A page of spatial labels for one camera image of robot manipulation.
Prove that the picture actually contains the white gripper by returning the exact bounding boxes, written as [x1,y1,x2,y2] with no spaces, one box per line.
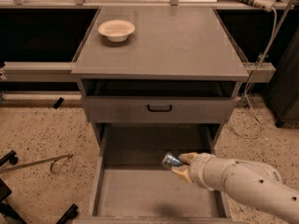
[171,152,222,191]

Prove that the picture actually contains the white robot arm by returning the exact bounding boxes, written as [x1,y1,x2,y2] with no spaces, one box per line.
[171,152,299,224]

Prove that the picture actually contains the open grey bottom drawer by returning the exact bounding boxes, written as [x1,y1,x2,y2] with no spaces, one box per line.
[74,124,244,224]

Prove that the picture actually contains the grey drawer cabinet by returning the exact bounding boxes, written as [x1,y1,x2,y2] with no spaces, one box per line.
[72,6,249,148]

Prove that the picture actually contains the closed grey drawer front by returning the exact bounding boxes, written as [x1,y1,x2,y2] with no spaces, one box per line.
[81,96,236,124]

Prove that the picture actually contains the dark cabinet at right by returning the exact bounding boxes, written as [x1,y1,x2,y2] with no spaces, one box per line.
[268,28,299,128]

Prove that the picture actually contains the thin metal rod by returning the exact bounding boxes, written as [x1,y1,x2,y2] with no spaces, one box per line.
[0,154,73,174]

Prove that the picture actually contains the white paper bowl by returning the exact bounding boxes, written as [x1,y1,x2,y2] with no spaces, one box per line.
[98,20,135,43]

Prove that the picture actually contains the black chair base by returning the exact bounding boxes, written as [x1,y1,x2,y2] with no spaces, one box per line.
[1,150,83,224]

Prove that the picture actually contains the black drawer handle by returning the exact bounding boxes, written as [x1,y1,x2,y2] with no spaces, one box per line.
[147,105,172,113]

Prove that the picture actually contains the white cable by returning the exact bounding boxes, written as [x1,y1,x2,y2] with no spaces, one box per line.
[230,7,278,140]

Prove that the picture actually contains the small black floor bracket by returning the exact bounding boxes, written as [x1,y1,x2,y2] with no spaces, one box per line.
[53,97,64,109]

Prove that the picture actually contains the grey metal rail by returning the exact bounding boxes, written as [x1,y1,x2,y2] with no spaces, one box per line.
[0,62,78,82]

